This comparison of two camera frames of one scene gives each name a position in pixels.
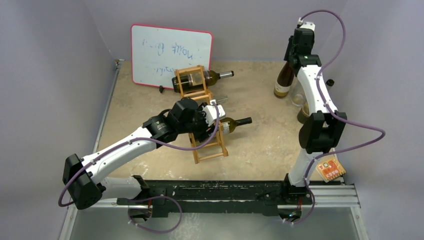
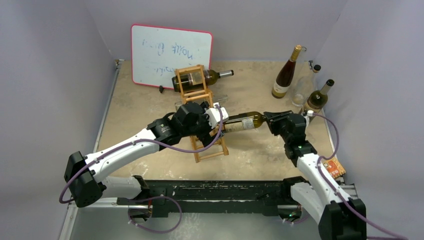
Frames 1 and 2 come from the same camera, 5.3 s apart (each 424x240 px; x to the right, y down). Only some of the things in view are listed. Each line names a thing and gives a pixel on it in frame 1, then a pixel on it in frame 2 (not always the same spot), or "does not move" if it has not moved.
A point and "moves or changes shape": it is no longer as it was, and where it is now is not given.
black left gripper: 206,131 does not move
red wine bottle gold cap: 284,81 does not move
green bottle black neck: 229,124 moves or changes shape
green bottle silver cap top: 195,80 does not move
